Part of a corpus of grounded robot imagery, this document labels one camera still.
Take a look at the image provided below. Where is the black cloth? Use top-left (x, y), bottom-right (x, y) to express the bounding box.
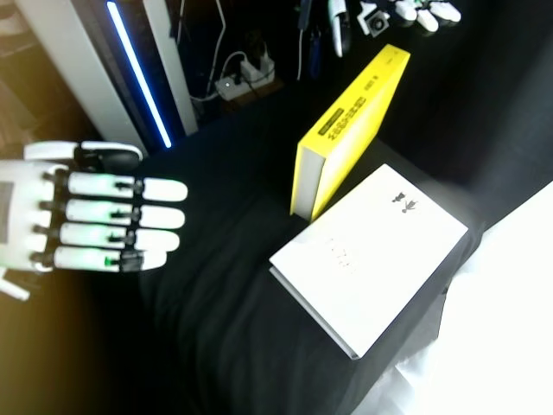
top-left (81, 25), bottom-right (553, 415)

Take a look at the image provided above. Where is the white power strip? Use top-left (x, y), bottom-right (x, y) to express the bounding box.
top-left (214, 54), bottom-right (277, 101)

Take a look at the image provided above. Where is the white book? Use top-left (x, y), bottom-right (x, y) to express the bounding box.
top-left (268, 163), bottom-right (470, 361)

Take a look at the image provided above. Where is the yellow book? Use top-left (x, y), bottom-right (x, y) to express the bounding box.
top-left (289, 42), bottom-right (411, 222)

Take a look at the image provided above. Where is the white cable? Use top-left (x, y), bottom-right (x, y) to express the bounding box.
top-left (205, 0), bottom-right (238, 101)

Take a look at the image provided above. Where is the white column with blue light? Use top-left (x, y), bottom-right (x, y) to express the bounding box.
top-left (15, 0), bottom-right (200, 155)

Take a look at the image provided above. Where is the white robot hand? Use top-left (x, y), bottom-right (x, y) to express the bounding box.
top-left (0, 140), bottom-right (189, 274)
top-left (327, 0), bottom-right (462, 58)

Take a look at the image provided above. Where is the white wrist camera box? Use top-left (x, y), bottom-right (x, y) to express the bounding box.
top-left (357, 4), bottom-right (391, 38)

